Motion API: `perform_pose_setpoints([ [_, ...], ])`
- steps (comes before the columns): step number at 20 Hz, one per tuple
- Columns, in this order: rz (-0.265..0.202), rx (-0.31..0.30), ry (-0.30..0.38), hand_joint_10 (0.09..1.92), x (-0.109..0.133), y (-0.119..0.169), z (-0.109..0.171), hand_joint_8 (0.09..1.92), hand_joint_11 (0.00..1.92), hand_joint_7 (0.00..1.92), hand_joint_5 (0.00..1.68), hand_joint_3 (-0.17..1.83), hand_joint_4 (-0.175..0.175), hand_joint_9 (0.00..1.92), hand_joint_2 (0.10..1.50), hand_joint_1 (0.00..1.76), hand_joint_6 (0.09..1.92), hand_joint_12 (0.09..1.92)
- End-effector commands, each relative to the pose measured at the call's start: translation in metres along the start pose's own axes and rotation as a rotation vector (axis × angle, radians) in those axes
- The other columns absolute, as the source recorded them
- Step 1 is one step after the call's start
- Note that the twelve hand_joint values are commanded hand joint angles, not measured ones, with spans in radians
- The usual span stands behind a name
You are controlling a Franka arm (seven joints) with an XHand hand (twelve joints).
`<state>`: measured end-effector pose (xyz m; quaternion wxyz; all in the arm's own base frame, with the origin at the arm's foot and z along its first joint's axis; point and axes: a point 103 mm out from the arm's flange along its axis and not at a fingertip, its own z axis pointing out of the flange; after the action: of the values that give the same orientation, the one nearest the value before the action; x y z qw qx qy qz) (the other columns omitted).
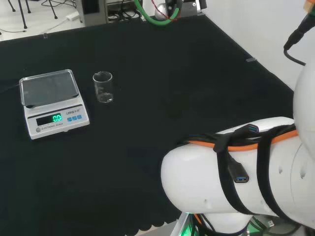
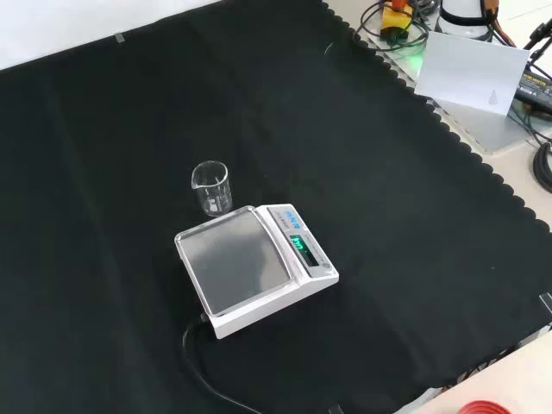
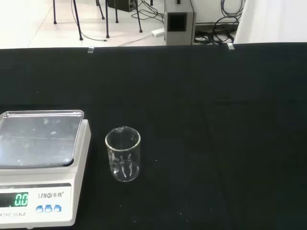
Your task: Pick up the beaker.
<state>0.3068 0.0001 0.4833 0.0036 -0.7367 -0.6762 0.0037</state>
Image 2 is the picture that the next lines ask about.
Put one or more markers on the grey metal base plate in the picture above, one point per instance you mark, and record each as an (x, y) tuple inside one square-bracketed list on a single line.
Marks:
[(496, 133)]

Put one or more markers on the yellow stop button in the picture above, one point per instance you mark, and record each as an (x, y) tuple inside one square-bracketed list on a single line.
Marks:
[(394, 19)]

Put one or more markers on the black scalloped bench cloth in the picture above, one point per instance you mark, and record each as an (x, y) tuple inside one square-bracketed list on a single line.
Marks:
[(388, 215)]

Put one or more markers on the clear glass beaker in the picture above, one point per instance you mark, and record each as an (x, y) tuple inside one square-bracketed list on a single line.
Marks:
[(212, 192)]

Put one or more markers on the pale white board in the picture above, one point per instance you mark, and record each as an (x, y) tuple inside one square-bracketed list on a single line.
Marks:
[(470, 69)]

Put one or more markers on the black power adapter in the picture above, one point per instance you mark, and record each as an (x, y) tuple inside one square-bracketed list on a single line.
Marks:
[(537, 88)]

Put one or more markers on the white electronic balance steel pan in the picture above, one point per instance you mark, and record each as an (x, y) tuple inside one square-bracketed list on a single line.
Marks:
[(237, 259)]

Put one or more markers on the grey tape piece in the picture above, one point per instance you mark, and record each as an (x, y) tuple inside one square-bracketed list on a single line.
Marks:
[(120, 38)]

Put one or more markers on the black tripod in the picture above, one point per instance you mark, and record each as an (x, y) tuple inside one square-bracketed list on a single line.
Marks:
[(539, 39)]

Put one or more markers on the red round object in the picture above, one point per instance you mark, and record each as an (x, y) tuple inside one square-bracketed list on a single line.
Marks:
[(487, 408)]

